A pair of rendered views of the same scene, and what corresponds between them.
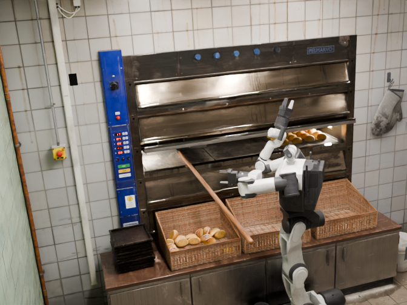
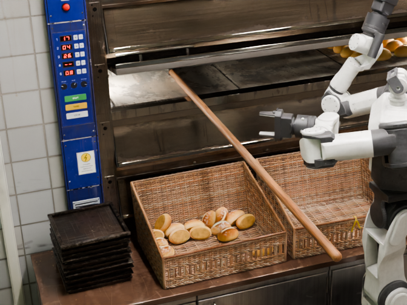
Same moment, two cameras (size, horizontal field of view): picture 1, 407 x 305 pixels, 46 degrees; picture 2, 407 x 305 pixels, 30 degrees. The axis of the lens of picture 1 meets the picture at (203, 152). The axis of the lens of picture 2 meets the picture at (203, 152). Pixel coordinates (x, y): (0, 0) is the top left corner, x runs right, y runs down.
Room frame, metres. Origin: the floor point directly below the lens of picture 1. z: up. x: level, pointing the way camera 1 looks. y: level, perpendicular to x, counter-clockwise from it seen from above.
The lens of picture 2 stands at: (0.51, 0.23, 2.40)
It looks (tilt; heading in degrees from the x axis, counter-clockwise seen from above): 25 degrees down; 357
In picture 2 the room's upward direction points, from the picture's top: 2 degrees counter-clockwise
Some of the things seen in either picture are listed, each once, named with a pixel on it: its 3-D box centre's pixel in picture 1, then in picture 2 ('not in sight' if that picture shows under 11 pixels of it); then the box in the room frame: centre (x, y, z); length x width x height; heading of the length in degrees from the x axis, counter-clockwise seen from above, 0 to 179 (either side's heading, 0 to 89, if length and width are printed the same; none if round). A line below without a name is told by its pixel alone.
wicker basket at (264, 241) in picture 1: (266, 219); (329, 196); (3.53, -0.48, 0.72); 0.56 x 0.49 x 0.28; 104
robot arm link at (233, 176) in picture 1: (237, 177); (291, 126); (3.07, -0.22, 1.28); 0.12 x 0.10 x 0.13; 71
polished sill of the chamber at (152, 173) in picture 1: (249, 158); (300, 86); (3.80, -0.38, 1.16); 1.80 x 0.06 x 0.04; 105
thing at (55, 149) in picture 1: (59, 152); not in sight; (3.34, 1.05, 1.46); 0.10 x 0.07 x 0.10; 105
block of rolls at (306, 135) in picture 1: (290, 132); (366, 37); (4.36, -0.83, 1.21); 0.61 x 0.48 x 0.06; 15
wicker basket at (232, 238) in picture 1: (197, 233); (206, 220); (3.37, 0.09, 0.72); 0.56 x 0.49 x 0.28; 106
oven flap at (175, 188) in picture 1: (251, 175); (301, 115); (3.78, -0.39, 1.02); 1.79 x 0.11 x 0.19; 105
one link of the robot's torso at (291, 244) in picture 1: (294, 248); (389, 254); (2.93, -0.58, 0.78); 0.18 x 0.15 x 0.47; 16
